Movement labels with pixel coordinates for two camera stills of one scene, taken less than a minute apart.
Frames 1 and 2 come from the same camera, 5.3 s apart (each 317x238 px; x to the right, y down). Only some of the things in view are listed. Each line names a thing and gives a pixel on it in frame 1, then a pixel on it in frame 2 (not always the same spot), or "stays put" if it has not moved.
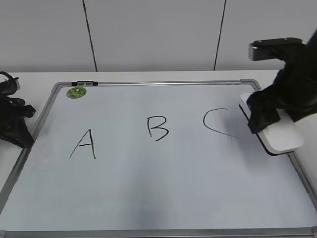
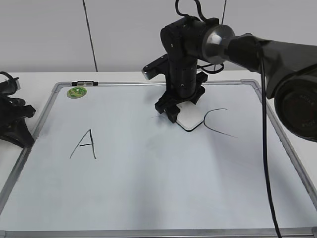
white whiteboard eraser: x=283 y=137 -> x=190 y=115
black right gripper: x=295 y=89 -> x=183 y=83
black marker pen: x=84 y=83 stays put
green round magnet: x=77 y=92 stays put
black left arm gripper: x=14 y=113 stays put
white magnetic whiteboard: x=155 y=159 stays put
